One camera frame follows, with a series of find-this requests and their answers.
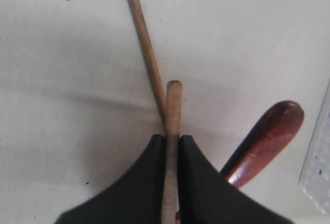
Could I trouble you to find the reddish brown wooden spoon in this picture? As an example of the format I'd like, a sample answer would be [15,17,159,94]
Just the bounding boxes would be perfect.
[220,100,304,188]

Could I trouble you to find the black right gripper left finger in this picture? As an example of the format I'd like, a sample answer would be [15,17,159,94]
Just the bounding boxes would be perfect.
[56,134,166,223]

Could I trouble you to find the wooden chopstick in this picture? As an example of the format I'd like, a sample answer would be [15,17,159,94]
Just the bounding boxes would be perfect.
[161,80,183,224]
[128,0,166,125]

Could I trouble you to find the white perforated plastic basket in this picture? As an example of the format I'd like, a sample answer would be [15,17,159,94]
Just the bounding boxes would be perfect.
[299,88,329,217]

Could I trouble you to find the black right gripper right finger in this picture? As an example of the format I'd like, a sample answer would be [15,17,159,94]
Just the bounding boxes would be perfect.
[177,135,292,224]

